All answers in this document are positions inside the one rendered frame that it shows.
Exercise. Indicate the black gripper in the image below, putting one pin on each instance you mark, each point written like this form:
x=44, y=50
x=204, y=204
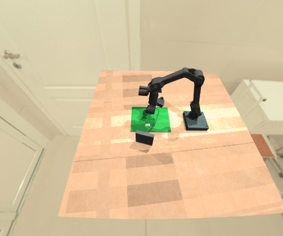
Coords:
x=151, y=108

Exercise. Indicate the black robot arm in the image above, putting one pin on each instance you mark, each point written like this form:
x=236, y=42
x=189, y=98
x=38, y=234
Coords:
x=154, y=87

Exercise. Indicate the green circuit board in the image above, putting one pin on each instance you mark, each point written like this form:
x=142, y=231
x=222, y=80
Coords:
x=157, y=122

